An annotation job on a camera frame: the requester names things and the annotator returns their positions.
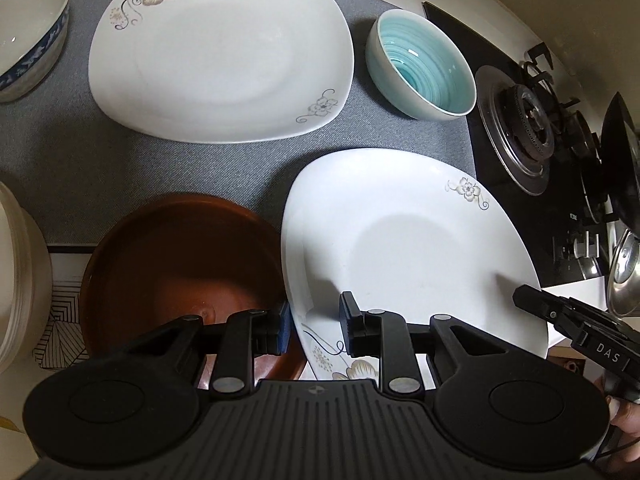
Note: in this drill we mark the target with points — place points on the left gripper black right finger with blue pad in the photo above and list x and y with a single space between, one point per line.
446 342

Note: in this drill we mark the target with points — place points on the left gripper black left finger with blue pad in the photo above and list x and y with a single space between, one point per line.
235 343

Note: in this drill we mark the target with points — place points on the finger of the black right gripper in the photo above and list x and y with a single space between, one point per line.
539 303

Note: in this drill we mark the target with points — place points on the brown round plate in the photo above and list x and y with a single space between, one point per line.
180 254

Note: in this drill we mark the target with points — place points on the white floral square plate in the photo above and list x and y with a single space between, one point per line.
404 233
221 71

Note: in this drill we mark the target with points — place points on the teal glazed bowl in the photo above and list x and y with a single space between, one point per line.
418 68

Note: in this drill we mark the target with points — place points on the white bowl blue pattern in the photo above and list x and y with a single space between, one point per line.
33 34

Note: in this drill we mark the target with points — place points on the person's right hand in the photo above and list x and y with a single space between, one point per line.
624 415

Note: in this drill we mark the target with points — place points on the black gas stove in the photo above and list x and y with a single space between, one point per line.
536 155

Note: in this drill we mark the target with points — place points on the patterned black white mat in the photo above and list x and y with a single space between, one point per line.
61 344

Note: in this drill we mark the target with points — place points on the grey table mat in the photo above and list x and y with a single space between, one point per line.
77 172

